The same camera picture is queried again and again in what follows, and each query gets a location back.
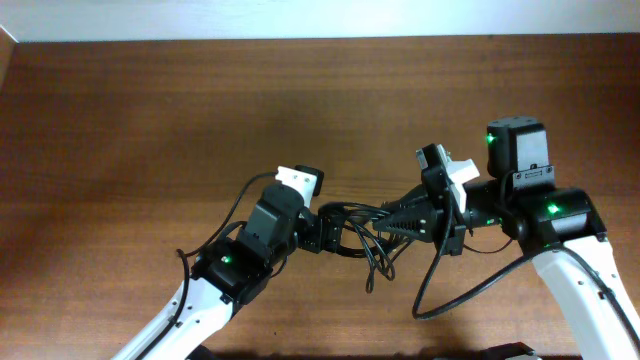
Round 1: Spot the left camera cable black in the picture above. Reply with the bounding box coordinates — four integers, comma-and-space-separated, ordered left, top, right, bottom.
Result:
134, 171, 279, 360

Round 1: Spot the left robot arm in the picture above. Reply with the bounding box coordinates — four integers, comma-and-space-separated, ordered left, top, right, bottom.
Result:
115, 179, 321, 359

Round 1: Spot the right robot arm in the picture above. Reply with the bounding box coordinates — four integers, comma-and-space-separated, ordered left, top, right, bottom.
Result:
372, 116, 639, 359

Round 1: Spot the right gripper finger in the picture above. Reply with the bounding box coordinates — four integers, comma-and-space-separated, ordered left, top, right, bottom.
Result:
372, 203, 435, 243
380, 185, 428, 210

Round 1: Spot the black usb cable bundle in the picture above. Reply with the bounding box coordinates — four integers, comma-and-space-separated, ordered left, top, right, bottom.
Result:
317, 199, 416, 295

